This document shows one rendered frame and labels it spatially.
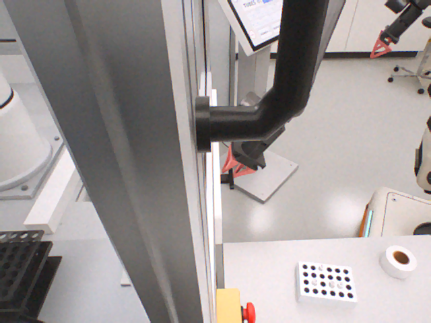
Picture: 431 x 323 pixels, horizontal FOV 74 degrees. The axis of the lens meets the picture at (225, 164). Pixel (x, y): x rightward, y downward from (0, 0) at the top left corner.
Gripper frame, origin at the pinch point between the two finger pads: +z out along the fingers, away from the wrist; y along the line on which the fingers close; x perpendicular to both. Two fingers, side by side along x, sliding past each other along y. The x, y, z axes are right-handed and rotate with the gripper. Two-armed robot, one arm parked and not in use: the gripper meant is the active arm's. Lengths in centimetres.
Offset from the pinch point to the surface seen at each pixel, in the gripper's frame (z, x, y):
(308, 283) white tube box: -1.3, 27.4, -19.6
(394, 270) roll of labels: -13.2, 24.7, -37.9
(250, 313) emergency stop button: -0.5, 37.0, -1.6
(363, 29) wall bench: -60, -291, -173
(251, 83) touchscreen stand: 4, -91, -25
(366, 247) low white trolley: -9.6, 16.6, -37.4
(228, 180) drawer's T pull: -1.0, 4.4, 1.2
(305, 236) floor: 46, -38, -90
